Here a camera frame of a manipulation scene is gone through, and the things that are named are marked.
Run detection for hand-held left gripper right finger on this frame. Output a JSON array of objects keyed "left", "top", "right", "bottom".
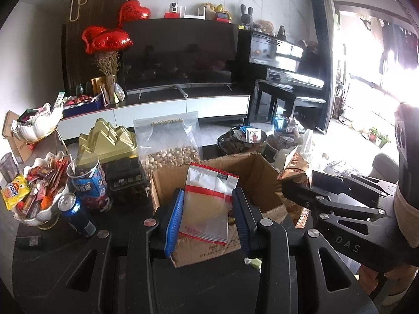
[{"left": 231, "top": 187, "right": 377, "bottom": 314}]

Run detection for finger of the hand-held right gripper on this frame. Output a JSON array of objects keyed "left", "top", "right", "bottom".
[
  {"left": 281, "top": 181, "right": 390, "bottom": 223},
  {"left": 311, "top": 170, "right": 399, "bottom": 201}
]

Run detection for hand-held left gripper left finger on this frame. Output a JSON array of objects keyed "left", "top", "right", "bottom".
[{"left": 42, "top": 188, "right": 185, "bottom": 314}]

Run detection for orange brown snack packet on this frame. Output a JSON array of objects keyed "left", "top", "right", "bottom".
[{"left": 277, "top": 152, "right": 314, "bottom": 229}]

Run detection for clear red-trimmed snack packet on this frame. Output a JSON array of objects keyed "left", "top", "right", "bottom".
[{"left": 178, "top": 163, "right": 239, "bottom": 244}]

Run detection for brown cardboard box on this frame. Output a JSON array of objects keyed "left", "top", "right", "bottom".
[{"left": 149, "top": 152, "right": 289, "bottom": 268}]

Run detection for dark bowl of snacks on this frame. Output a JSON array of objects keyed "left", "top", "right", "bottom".
[{"left": 217, "top": 126, "right": 268, "bottom": 155}]

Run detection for white bowl of snacks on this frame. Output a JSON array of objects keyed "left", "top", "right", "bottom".
[{"left": 13, "top": 155, "right": 71, "bottom": 220}]

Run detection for blue box of red snacks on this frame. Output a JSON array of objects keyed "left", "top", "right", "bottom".
[{"left": 62, "top": 94, "right": 104, "bottom": 119}]

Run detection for person's right hand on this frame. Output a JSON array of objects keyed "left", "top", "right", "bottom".
[{"left": 358, "top": 262, "right": 417, "bottom": 305}]

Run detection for grey sofa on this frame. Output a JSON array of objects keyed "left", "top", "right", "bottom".
[{"left": 370, "top": 152, "right": 399, "bottom": 184}]

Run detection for dark round snack container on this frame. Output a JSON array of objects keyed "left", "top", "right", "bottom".
[{"left": 263, "top": 132, "right": 306, "bottom": 165}]

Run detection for potted plants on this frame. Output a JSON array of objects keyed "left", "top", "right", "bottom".
[{"left": 367, "top": 126, "right": 392, "bottom": 148}]

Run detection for black plastic snack box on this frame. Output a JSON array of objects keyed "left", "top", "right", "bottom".
[{"left": 105, "top": 157, "right": 152, "bottom": 204}]

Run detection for black piano bench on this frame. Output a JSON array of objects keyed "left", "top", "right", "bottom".
[{"left": 290, "top": 96, "right": 328, "bottom": 130}]

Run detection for clear zip bag of pistachios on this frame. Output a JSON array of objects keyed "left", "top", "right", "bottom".
[{"left": 134, "top": 109, "right": 202, "bottom": 180}]

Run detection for blue round snack tub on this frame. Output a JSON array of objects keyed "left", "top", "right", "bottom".
[{"left": 67, "top": 156, "right": 112, "bottom": 212}]

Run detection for blue drink can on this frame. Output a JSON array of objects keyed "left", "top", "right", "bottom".
[{"left": 58, "top": 193, "right": 97, "bottom": 238}]

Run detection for gold mountain-shaped box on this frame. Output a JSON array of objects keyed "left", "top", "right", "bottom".
[{"left": 78, "top": 118, "right": 139, "bottom": 165}]

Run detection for white and black TV cabinet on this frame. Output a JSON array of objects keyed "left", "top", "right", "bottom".
[{"left": 57, "top": 87, "right": 252, "bottom": 135}]

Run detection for dark curtain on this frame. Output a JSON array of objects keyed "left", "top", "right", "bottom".
[{"left": 308, "top": 0, "right": 338, "bottom": 132}]

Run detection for black upright piano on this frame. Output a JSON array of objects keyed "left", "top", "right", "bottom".
[{"left": 237, "top": 29, "right": 332, "bottom": 131}]

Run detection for small black box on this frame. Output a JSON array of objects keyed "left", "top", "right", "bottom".
[{"left": 15, "top": 235, "right": 40, "bottom": 251}]

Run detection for gold gift bag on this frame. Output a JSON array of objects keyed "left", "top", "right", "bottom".
[{"left": 91, "top": 76, "right": 107, "bottom": 96}]

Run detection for yellow snack packet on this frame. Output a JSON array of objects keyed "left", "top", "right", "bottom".
[{"left": 1, "top": 175, "right": 31, "bottom": 210}]

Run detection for white shell tiered snack stand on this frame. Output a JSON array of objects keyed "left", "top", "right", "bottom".
[{"left": 11, "top": 103, "right": 73, "bottom": 228}]

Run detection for dried flower bouquet in vase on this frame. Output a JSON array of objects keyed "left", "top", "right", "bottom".
[{"left": 93, "top": 52, "right": 122, "bottom": 104}]

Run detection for black flat television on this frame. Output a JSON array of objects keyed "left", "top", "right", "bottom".
[{"left": 119, "top": 18, "right": 240, "bottom": 94}]

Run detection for brown plush bear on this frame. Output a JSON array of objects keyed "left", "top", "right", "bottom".
[{"left": 255, "top": 20, "right": 275, "bottom": 35}]

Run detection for flat cardboard pieces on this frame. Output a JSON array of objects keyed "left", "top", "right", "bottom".
[{"left": 2, "top": 111, "right": 34, "bottom": 165}]

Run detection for black rabbit figure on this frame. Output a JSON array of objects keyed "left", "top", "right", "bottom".
[{"left": 240, "top": 4, "right": 255, "bottom": 27}]

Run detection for red heart balloon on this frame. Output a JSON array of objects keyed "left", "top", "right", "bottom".
[
  {"left": 118, "top": 0, "right": 151, "bottom": 27},
  {"left": 93, "top": 31, "right": 134, "bottom": 52},
  {"left": 82, "top": 26, "right": 109, "bottom": 54}
]

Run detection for yellow figurine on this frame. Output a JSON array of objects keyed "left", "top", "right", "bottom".
[{"left": 201, "top": 3, "right": 233, "bottom": 22}]

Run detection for white router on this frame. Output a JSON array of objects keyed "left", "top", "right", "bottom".
[{"left": 181, "top": 6, "right": 207, "bottom": 20}]

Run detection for white security camera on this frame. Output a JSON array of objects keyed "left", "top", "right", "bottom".
[{"left": 164, "top": 2, "right": 181, "bottom": 19}]

